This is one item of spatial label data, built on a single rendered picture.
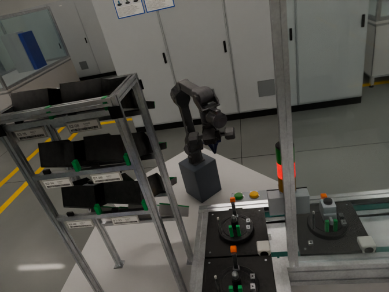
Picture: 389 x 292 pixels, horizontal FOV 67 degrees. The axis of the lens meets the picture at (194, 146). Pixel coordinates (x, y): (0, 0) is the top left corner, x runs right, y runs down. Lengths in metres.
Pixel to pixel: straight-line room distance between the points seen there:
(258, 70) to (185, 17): 1.14
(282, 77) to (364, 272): 0.74
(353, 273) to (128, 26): 3.62
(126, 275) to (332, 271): 0.79
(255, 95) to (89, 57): 5.88
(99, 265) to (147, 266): 0.23
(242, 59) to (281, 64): 3.26
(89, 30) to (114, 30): 4.65
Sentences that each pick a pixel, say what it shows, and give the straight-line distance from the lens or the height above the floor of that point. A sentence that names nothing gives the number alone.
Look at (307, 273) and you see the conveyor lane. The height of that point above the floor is 0.92.
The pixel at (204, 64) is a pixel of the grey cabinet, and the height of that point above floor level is 0.87.
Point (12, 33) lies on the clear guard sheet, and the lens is 6.50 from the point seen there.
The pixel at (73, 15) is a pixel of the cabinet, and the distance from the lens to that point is 8.89.
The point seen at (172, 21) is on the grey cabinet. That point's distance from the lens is 3.93.
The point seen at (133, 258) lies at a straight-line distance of 1.40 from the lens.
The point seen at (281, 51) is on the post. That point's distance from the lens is 0.70.
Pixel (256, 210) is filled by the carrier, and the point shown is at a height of 0.97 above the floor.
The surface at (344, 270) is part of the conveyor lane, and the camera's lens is 1.16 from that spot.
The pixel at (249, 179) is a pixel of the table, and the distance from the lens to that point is 1.64.
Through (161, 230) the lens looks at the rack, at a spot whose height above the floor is 1.23.
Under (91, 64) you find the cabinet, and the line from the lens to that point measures 9.01.
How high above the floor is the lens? 1.85
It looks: 29 degrees down
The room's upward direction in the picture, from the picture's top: 14 degrees counter-clockwise
